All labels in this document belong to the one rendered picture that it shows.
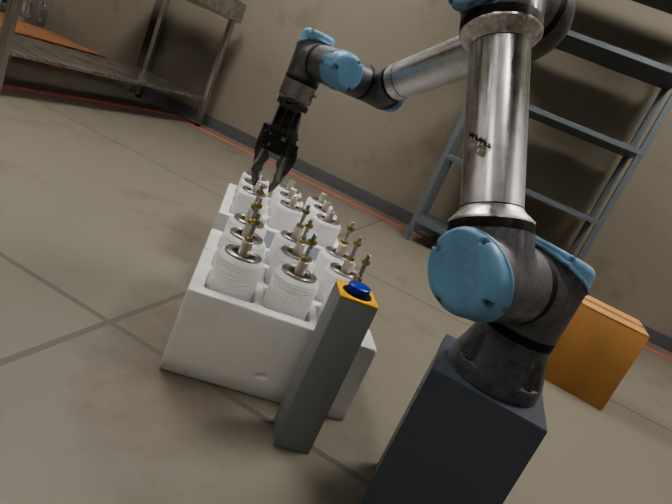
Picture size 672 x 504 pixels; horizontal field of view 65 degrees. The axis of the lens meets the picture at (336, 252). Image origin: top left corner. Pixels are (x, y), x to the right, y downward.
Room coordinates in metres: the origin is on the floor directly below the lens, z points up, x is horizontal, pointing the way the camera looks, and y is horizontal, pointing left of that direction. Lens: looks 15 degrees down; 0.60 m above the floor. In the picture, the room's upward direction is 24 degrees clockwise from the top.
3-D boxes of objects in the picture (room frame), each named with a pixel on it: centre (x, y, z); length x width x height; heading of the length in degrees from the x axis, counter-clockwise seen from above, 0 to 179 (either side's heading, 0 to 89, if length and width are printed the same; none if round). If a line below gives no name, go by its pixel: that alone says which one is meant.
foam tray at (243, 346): (1.12, 0.08, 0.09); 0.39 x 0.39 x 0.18; 13
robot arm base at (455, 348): (0.79, -0.31, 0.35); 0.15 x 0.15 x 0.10
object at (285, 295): (1.01, 0.05, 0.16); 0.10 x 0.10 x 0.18
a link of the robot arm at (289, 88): (1.20, 0.22, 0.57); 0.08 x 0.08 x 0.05
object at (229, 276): (0.98, 0.17, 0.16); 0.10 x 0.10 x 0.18
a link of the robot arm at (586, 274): (0.78, -0.30, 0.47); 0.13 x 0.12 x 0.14; 131
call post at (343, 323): (0.86, -0.06, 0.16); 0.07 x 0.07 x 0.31; 13
